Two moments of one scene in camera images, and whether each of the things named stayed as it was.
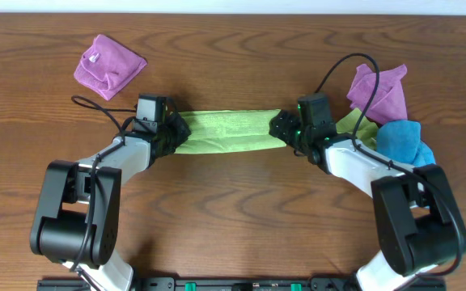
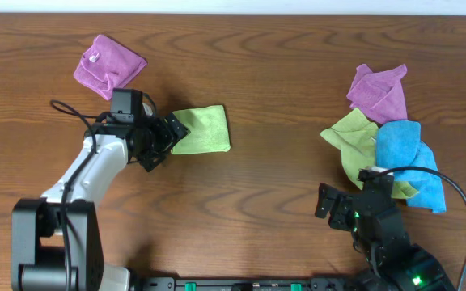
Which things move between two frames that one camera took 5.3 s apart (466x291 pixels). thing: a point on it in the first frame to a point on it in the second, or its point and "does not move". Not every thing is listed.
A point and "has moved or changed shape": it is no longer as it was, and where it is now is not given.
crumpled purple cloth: [389, 102] does not move
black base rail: [236, 284] does not move
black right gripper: [286, 127] to [341, 210]
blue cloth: [401, 141] does not move
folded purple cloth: [106, 66] does not move
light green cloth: [226, 131] has moved or changed shape
